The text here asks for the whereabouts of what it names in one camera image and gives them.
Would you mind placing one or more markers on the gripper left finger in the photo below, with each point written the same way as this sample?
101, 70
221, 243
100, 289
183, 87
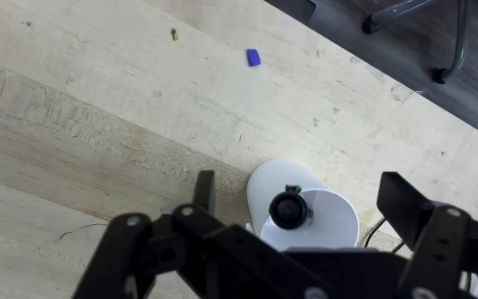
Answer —
206, 249

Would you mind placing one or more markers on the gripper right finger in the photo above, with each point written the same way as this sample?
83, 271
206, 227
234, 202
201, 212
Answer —
438, 232

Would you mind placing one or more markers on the black marker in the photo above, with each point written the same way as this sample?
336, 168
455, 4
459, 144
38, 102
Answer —
288, 208

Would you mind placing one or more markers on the white mug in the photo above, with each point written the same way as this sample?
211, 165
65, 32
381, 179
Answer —
305, 207

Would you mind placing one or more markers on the small blue block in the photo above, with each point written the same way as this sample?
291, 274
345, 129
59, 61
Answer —
253, 57

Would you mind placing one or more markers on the grey chair base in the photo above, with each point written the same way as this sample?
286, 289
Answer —
425, 29

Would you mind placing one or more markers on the dark grey furniture corner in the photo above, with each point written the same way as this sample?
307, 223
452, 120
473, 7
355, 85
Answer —
293, 9

